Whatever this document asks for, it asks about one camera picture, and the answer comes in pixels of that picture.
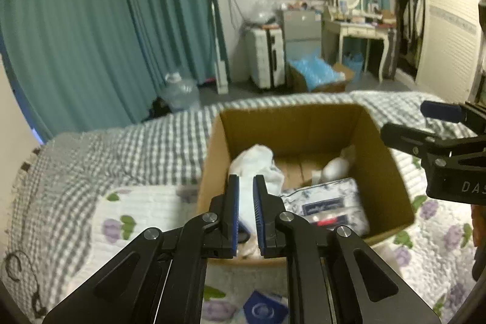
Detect grey small fridge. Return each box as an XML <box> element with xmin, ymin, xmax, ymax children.
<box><xmin>280</xmin><ymin>9</ymin><xmax>323</xmax><ymax>63</ymax></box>

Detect white louvered wardrobe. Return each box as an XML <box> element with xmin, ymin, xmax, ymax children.
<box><xmin>382</xmin><ymin>0</ymin><xmax>481</xmax><ymax>99</ymax></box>

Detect clear plastic bag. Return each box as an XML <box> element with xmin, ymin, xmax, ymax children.
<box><xmin>245</xmin><ymin>1</ymin><xmax>276</xmax><ymax>25</ymax></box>

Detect black cord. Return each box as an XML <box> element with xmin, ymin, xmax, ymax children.
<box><xmin>2</xmin><ymin>251</ymin><xmax>45</xmax><ymax>314</ymax></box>

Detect white suitcase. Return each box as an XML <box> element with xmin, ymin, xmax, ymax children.
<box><xmin>246</xmin><ymin>27</ymin><xmax>285</xmax><ymax>88</ymax></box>

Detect open box of blue packs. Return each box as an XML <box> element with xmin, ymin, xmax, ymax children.
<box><xmin>286</xmin><ymin>49</ymin><xmax>356</xmax><ymax>94</ymax></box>

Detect black floor object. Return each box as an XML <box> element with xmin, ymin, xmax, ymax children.
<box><xmin>146</xmin><ymin>98</ymin><xmax>172</xmax><ymax>120</ymax></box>

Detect brown cardboard box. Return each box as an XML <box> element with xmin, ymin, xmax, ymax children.
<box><xmin>195</xmin><ymin>103</ymin><xmax>415</xmax><ymax>268</ymax></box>

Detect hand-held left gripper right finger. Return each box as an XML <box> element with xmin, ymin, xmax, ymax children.
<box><xmin>252</xmin><ymin>174</ymin><xmax>443</xmax><ymax>324</ymax></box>

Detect hanging clothes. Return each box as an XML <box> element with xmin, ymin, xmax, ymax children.
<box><xmin>395</xmin><ymin>0</ymin><xmax>424</xmax><ymax>63</ymax></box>

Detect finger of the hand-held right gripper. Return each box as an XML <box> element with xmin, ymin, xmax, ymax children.
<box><xmin>421</xmin><ymin>101</ymin><xmax>486</xmax><ymax>138</ymax></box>
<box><xmin>380</xmin><ymin>123</ymin><xmax>486</xmax><ymax>162</ymax></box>

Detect white cloth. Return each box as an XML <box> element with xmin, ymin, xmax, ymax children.
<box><xmin>229</xmin><ymin>144</ymin><xmax>285</xmax><ymax>234</ymax></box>

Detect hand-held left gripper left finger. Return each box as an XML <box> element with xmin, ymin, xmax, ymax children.
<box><xmin>42</xmin><ymin>174</ymin><xmax>241</xmax><ymax>324</ymax></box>

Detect clear water jug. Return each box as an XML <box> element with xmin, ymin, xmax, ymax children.
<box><xmin>163</xmin><ymin>73</ymin><xmax>200</xmax><ymax>113</ymax></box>

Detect blue round-print packet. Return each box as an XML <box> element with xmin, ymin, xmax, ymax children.
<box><xmin>243</xmin><ymin>291</ymin><xmax>290</xmax><ymax>324</ymax></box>

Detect wide teal curtain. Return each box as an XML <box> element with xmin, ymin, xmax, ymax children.
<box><xmin>0</xmin><ymin>0</ymin><xmax>229</xmax><ymax>142</ymax></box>

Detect grey checkered blanket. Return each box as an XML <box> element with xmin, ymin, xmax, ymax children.
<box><xmin>5</xmin><ymin>90</ymin><xmax>473</xmax><ymax>321</ymax></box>

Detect blue plastic bundle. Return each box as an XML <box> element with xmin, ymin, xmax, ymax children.
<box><xmin>342</xmin><ymin>51</ymin><xmax>365</xmax><ymax>75</ymax></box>

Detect cream vanity table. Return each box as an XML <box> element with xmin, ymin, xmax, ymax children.
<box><xmin>322</xmin><ymin>5</ymin><xmax>398</xmax><ymax>80</ymax></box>

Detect white purple-flower quilt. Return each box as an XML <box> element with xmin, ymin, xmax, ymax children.
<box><xmin>93</xmin><ymin>153</ymin><xmax>480</xmax><ymax>324</ymax></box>

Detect small white rolled item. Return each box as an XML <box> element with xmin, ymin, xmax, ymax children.
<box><xmin>317</xmin><ymin>145</ymin><xmax>358</xmax><ymax>182</ymax></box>

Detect floral tissue packet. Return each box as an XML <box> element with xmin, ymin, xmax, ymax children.
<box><xmin>281</xmin><ymin>178</ymin><xmax>371</xmax><ymax>235</ymax></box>

